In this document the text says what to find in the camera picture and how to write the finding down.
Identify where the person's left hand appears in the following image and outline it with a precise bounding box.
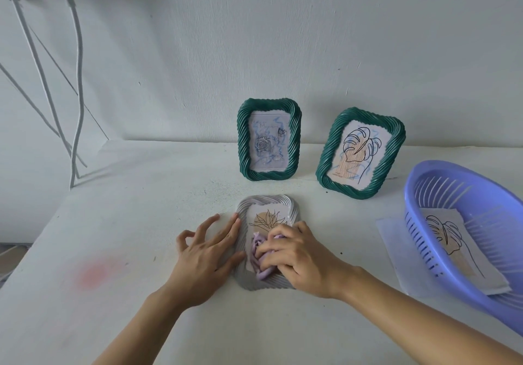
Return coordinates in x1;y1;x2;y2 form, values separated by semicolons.
163;214;247;309

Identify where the leaf drawing card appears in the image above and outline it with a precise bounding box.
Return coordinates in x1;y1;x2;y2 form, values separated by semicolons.
420;207;512;296

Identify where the green frame with rose picture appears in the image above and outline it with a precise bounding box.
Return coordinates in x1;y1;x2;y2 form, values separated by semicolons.
237;98;302;183

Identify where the thin white cable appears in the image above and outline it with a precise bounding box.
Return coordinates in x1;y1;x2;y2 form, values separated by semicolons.
0;63;88;169

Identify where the thin dark wire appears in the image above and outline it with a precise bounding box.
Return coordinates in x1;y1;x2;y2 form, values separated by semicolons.
28;25;110;141

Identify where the green frame with leaf picture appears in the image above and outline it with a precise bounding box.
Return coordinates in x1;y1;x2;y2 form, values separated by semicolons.
315;107;407;201

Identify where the white paper sheet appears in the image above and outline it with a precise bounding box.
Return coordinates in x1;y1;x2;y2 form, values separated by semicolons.
375;215;454;301

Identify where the person's left forearm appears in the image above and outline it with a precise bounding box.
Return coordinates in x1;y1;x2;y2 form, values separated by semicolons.
93;289;194;365

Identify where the grey twisted picture frame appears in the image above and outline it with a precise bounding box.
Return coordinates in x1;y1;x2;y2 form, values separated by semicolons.
233;194;302;292

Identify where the person's right hand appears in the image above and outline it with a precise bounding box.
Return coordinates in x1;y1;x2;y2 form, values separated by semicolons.
255;220;361;300

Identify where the thick white cable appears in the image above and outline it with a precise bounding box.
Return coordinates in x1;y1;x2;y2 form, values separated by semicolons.
63;0;86;190

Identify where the purple cleaning cloth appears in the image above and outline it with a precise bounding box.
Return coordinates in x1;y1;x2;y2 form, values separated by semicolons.
249;232;287;282

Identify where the purple plastic basket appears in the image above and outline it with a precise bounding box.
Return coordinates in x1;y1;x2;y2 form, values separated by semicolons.
404;160;523;337

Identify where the person's right forearm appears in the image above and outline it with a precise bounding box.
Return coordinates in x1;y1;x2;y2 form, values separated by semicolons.
338;267;523;365

